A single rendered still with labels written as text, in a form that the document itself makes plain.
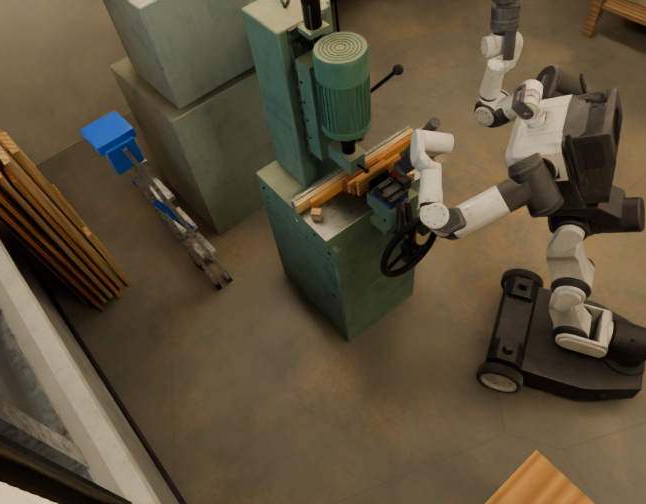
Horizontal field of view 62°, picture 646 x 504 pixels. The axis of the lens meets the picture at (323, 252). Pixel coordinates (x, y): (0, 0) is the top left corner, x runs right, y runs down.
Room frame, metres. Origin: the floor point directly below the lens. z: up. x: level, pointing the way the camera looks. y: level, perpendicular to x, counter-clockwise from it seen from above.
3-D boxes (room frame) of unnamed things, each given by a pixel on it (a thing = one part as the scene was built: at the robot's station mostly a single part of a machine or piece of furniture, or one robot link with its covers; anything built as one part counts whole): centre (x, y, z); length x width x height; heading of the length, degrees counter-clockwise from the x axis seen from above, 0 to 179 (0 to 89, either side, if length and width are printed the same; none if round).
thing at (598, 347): (0.95, -1.06, 0.28); 0.21 x 0.20 x 0.13; 60
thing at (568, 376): (0.96, -1.03, 0.19); 0.64 x 0.52 x 0.33; 60
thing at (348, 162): (1.47, -0.15, 1.03); 0.14 x 0.07 x 0.09; 30
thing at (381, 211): (1.31, -0.29, 0.91); 0.15 x 0.14 x 0.09; 120
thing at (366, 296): (1.56, -0.10, 0.36); 0.58 x 0.45 x 0.71; 30
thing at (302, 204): (1.50, -0.19, 0.92); 0.60 x 0.02 x 0.05; 120
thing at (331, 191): (1.51, -0.26, 0.92); 0.62 x 0.02 x 0.04; 120
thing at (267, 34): (1.71, -0.01, 1.16); 0.22 x 0.22 x 0.72; 30
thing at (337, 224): (1.38, -0.25, 0.87); 0.61 x 0.30 x 0.06; 120
